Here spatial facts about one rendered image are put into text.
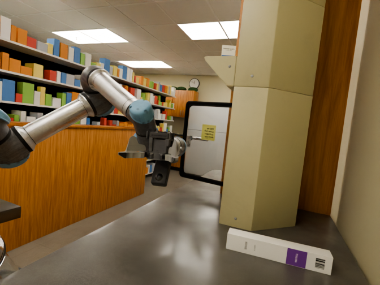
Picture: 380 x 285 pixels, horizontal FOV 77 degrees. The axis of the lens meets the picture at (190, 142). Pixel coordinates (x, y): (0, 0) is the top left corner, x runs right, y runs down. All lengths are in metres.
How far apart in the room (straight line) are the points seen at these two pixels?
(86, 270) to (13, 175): 2.04
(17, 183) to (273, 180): 2.24
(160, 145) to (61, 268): 0.37
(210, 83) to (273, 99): 5.98
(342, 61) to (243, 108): 0.55
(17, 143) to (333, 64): 1.30
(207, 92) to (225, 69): 5.91
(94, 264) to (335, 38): 1.18
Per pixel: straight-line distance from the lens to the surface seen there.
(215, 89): 6.70
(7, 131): 1.09
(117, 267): 0.62
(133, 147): 0.68
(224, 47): 0.95
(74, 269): 0.63
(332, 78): 1.21
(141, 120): 0.79
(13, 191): 2.63
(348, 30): 1.27
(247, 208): 0.85
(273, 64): 0.84
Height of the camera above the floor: 1.27
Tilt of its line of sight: 4 degrees down
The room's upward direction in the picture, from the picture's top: 6 degrees clockwise
